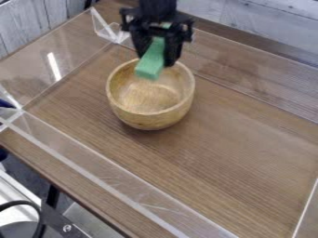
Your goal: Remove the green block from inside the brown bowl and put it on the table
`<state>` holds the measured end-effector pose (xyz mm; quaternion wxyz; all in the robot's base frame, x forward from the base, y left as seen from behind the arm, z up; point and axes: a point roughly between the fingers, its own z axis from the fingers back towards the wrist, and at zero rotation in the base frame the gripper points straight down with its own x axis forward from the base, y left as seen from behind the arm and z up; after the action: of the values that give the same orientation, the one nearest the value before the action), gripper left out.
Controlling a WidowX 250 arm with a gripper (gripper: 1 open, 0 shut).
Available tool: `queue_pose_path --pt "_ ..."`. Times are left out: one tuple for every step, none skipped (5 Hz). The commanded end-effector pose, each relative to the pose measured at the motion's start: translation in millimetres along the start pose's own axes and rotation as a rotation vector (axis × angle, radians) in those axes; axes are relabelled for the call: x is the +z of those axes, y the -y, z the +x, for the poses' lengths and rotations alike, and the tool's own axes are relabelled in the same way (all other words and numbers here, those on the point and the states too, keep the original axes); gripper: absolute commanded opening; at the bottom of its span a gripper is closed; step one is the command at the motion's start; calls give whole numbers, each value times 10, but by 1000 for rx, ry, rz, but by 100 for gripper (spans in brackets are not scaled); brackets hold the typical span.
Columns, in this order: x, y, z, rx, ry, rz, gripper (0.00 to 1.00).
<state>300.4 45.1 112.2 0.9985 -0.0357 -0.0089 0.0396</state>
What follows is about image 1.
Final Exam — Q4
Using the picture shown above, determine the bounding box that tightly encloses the black table leg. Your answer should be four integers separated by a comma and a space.
45, 185, 60, 208

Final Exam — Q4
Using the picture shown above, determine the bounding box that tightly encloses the black cable loop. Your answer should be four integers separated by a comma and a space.
0, 200, 45, 238

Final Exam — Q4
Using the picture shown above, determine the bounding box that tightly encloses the clear acrylic tray enclosure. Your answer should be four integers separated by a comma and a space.
0, 0, 318, 238

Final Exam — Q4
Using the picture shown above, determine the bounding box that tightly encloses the black metal bracket with bolt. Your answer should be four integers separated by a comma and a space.
40, 206, 90, 238

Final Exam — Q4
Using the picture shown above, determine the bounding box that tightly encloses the brown wooden bowl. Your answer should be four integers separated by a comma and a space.
105, 59, 196, 130

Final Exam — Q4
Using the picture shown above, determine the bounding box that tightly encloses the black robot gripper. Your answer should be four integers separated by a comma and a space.
118, 0, 193, 67

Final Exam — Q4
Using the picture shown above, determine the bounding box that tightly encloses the green rectangular block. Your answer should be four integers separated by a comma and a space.
133, 21, 172, 81

